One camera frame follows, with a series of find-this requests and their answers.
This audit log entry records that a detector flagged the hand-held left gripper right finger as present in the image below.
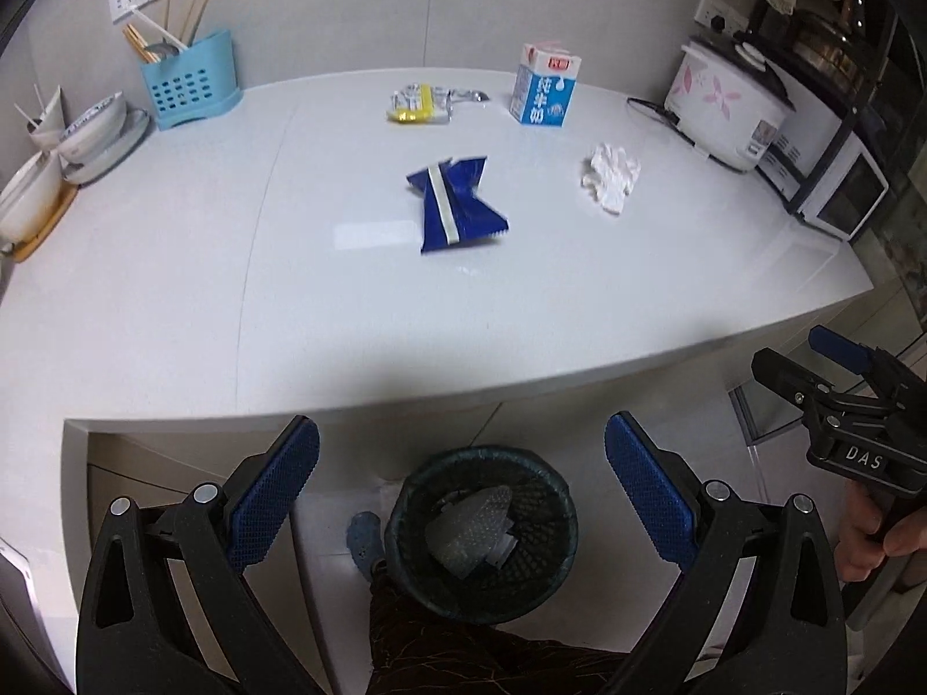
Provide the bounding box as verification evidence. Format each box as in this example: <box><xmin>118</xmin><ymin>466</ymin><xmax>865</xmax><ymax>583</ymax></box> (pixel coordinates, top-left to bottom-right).
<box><xmin>604</xmin><ymin>411</ymin><xmax>847</xmax><ymax>695</ymax></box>

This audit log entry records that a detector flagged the white paper cup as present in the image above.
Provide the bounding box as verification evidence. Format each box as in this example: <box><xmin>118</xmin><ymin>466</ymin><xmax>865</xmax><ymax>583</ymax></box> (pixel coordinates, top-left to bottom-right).
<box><xmin>27</xmin><ymin>87</ymin><xmax>66</xmax><ymax>153</ymax></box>

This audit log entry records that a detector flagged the large white bowl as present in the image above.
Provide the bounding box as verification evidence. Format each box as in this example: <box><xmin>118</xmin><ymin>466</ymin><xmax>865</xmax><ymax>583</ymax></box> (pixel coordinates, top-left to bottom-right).
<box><xmin>0</xmin><ymin>152</ymin><xmax>66</xmax><ymax>243</ymax></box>

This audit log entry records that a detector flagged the blue snack wrapper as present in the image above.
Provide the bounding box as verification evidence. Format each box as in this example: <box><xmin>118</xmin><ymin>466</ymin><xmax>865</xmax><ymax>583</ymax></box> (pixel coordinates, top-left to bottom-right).
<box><xmin>406</xmin><ymin>154</ymin><xmax>510</xmax><ymax>256</ymax></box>

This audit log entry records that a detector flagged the grey blue slipper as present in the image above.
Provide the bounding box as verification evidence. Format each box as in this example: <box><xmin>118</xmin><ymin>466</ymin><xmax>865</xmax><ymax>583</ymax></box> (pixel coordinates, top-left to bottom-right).
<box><xmin>346</xmin><ymin>511</ymin><xmax>388</xmax><ymax>580</ymax></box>

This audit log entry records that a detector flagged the blue and white milk carton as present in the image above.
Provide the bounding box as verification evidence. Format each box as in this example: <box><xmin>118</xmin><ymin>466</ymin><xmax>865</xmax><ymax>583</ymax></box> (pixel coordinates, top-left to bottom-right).
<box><xmin>509</xmin><ymin>41</ymin><xmax>585</xmax><ymax>127</ymax></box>

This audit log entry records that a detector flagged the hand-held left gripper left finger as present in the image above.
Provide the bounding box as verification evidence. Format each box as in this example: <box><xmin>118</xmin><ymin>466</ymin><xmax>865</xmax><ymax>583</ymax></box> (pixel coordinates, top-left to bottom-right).
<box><xmin>76</xmin><ymin>414</ymin><xmax>321</xmax><ymax>695</ymax></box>

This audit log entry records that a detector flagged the light blue utensil holder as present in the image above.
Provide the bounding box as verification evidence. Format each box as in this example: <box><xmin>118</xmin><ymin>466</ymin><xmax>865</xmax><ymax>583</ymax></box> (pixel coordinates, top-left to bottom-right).
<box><xmin>139</xmin><ymin>30</ymin><xmax>242</xmax><ymax>131</ymax></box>

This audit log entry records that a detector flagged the bundle of wooden chopsticks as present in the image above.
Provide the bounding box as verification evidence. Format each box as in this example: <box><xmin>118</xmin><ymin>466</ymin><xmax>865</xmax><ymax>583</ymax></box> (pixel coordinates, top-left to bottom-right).
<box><xmin>122</xmin><ymin>0</ymin><xmax>216</xmax><ymax>63</ymax></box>

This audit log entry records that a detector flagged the white floral rice cooker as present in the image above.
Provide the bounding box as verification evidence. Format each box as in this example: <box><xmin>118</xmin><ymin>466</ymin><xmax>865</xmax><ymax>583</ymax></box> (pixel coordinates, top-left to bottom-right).
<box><xmin>665</xmin><ymin>32</ymin><xmax>794</xmax><ymax>173</ymax></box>

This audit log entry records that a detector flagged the white plastic utensil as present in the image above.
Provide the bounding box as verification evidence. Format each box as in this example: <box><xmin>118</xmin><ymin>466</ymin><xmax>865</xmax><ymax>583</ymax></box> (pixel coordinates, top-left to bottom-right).
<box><xmin>134</xmin><ymin>10</ymin><xmax>191</xmax><ymax>50</ymax></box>

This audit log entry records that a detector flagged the person's brown patterned trouser leg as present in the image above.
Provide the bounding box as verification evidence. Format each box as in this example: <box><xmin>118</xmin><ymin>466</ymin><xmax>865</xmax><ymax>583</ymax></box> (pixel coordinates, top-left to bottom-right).
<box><xmin>366</xmin><ymin>572</ymin><xmax>631</xmax><ymax>695</ymax></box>

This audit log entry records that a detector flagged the clear yellow snack wrapper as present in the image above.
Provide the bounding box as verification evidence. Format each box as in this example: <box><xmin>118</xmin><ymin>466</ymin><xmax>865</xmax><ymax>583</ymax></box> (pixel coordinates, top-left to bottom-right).
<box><xmin>387</xmin><ymin>82</ymin><xmax>492</xmax><ymax>126</ymax></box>

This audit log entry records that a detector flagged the person's right hand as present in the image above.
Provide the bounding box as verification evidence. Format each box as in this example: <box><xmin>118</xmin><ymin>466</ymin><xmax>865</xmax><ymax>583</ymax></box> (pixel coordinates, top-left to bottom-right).
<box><xmin>833</xmin><ymin>481</ymin><xmax>927</xmax><ymax>584</ymax></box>

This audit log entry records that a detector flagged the white toaster oven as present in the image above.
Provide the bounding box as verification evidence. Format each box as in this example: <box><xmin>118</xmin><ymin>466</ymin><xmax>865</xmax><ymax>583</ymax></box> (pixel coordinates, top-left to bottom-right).
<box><xmin>757</xmin><ymin>112</ymin><xmax>890</xmax><ymax>243</ymax></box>

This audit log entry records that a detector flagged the crumpled white tissue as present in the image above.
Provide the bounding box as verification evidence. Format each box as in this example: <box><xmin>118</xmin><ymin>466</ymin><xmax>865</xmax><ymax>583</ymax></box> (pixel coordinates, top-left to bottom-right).
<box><xmin>579</xmin><ymin>142</ymin><xmax>642</xmax><ymax>216</ymax></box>

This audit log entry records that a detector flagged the black mesh trash bin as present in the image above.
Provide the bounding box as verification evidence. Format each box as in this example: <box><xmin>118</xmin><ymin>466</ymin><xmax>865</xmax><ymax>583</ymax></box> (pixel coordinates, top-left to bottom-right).
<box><xmin>384</xmin><ymin>445</ymin><xmax>581</xmax><ymax>624</ymax></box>

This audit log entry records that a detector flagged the steel pot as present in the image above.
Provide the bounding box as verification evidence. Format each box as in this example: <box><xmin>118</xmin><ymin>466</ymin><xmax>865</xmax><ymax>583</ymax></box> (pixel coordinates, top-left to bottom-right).
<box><xmin>793</xmin><ymin>14</ymin><xmax>866</xmax><ymax>81</ymax></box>

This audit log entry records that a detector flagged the black power cord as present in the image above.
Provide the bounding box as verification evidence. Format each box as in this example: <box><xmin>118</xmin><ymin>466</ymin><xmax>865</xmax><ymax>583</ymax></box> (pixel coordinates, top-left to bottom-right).
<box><xmin>626</xmin><ymin>96</ymin><xmax>698</xmax><ymax>142</ymax></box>

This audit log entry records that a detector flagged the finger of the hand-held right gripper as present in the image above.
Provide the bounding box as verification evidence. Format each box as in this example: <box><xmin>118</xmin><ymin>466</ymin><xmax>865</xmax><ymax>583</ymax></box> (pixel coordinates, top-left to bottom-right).
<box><xmin>751</xmin><ymin>349</ymin><xmax>835</xmax><ymax>408</ymax></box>
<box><xmin>809</xmin><ymin>325</ymin><xmax>881</xmax><ymax>378</ymax></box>

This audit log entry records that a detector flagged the blue patterned white bowl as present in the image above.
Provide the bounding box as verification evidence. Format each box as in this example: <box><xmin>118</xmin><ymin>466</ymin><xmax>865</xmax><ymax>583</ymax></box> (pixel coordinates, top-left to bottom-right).
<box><xmin>56</xmin><ymin>92</ymin><xmax>127</xmax><ymax>160</ymax></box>

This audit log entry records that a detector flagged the grey framed glass door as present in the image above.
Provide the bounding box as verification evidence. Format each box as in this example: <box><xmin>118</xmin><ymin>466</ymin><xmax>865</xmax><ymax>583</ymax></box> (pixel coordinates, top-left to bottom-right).
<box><xmin>726</xmin><ymin>351</ymin><xmax>816</xmax><ymax>475</ymax></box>

